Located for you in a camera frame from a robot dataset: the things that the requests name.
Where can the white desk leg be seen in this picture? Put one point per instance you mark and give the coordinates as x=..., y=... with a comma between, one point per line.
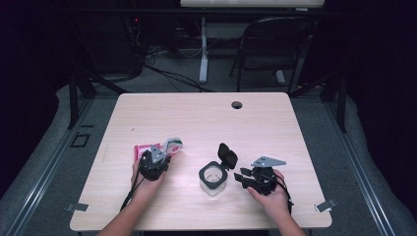
x=204, y=59
x=280, y=77

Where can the pink printed plastic bag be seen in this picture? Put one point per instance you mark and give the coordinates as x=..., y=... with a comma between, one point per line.
x=146, y=150

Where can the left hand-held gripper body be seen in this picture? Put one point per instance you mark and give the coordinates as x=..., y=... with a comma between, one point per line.
x=152, y=168

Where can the grey tape piece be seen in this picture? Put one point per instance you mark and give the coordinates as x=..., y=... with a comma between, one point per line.
x=78, y=207
x=325, y=206

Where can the aluminium floor rail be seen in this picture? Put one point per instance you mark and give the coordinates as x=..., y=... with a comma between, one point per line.
x=42, y=183
x=364, y=177

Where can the dark equipment cabinet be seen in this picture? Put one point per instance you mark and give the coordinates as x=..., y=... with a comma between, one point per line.
x=114, y=46

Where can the person's right hand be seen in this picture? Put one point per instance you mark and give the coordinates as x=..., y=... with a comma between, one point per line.
x=277, y=201

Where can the black table grommet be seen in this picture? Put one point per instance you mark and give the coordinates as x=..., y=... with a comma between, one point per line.
x=236, y=105

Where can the person's left hand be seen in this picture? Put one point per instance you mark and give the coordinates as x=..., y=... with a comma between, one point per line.
x=144, y=187

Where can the black metal stand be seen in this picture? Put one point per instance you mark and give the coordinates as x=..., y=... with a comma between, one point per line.
x=341, y=105
x=73, y=98

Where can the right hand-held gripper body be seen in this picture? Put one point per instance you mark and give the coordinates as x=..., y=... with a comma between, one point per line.
x=264, y=180

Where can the black folding chair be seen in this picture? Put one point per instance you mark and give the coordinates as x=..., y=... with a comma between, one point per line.
x=272, y=36

